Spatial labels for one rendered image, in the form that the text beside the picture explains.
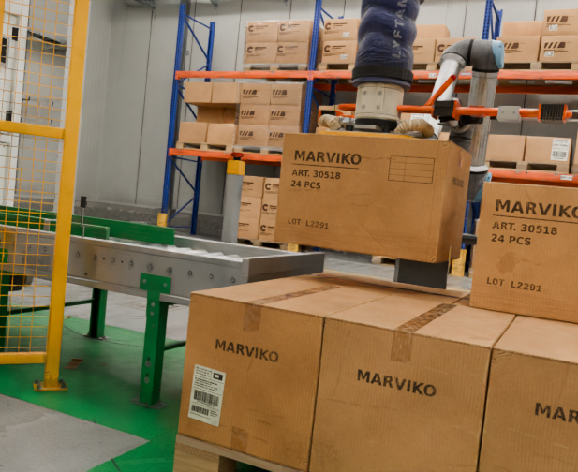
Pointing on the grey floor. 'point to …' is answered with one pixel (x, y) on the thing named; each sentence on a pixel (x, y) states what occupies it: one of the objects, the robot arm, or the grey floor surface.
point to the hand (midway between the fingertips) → (453, 110)
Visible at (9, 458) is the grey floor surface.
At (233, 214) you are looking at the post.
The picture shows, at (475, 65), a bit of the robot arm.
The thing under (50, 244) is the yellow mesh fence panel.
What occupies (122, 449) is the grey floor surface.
